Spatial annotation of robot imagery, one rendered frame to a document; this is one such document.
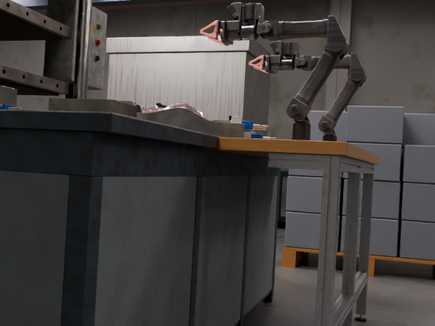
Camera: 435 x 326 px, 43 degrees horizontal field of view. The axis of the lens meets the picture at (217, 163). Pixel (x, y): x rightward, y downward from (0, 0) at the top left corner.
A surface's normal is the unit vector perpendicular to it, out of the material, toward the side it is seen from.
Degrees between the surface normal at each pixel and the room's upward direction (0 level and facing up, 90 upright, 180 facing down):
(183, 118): 90
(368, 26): 90
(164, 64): 90
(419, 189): 90
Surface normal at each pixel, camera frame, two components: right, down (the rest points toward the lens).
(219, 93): -0.33, -0.03
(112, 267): 0.95, 0.05
